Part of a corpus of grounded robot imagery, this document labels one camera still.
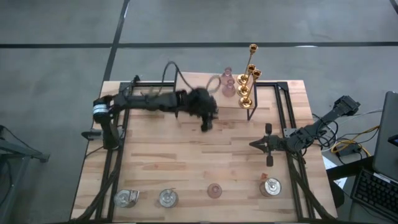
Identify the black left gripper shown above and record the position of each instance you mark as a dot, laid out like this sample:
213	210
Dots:
202	104

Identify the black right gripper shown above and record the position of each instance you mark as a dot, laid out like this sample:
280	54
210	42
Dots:
278	145

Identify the pink glass candle holder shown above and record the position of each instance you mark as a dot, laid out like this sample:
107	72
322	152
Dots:
228	74
214	190
229	90

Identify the medium gold candlestick holder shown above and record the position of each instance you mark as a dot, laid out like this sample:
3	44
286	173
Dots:
242	79

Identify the short gold candlestick holder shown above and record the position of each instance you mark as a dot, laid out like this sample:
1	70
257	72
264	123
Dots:
243	91

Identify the tall gold candlestick holder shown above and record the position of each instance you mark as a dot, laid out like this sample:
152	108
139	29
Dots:
245	103

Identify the glass jar candle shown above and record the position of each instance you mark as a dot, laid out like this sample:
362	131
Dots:
124	198
271	187
168	198

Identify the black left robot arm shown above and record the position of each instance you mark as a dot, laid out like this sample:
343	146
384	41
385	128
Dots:
146	102

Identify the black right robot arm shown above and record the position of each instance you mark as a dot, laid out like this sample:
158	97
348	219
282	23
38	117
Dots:
320	123

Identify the wooden shelf riser black legs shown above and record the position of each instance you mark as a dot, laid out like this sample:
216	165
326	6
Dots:
192	93

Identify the grey metal mounting plate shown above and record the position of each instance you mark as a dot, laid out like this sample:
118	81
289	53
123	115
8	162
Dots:
288	132

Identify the white paper sheet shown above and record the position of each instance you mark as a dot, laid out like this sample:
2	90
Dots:
328	163

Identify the black power adapter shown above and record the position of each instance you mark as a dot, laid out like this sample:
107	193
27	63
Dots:
346	151

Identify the black side desk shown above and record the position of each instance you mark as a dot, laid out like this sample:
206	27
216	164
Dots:
348	168

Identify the black keyboard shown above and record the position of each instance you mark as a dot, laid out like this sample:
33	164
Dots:
376	194

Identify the grey laptop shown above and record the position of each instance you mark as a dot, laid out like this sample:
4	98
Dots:
387	137

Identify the grey metal stand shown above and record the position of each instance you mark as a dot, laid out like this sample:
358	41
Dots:
18	152

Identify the black aluminium rig frame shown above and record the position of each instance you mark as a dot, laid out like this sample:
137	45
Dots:
155	84

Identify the small black bracket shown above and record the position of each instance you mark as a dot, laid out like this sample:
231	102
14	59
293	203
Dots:
91	134

